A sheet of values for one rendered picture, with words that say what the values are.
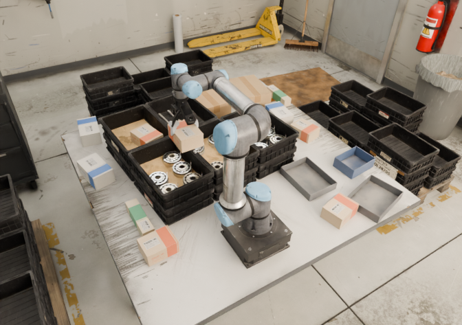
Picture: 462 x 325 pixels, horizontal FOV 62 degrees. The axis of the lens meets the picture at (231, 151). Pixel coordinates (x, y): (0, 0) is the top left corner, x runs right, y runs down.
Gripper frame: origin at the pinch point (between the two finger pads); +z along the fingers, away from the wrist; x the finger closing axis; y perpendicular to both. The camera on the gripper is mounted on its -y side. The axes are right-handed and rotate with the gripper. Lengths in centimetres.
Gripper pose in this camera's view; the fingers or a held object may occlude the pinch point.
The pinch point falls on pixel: (185, 132)
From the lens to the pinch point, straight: 192.8
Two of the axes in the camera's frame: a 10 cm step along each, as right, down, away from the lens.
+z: -0.2, 7.8, 6.2
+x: -8.6, 3.1, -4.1
